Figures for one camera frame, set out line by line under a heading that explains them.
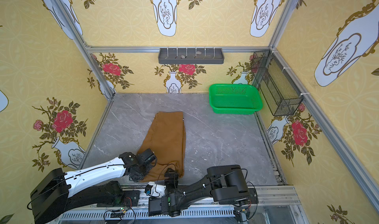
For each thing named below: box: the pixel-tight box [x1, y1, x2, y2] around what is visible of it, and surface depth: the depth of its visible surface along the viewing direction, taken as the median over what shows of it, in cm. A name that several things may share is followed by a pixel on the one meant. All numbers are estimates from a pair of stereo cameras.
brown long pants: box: [137, 111, 186, 183], surface depth 94 cm
